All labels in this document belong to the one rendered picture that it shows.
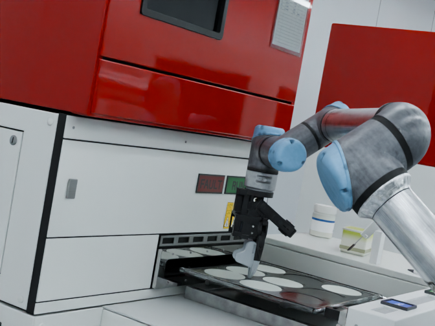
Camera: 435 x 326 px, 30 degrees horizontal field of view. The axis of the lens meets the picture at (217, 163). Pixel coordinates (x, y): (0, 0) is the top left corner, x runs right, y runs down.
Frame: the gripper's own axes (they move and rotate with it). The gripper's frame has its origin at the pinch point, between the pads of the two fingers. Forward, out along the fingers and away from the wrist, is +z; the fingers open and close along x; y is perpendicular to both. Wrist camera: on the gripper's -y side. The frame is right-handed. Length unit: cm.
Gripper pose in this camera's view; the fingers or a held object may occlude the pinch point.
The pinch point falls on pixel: (252, 273)
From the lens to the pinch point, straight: 197.0
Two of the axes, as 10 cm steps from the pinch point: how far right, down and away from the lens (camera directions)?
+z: -1.7, 9.8, 0.5
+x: 1.2, 0.7, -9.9
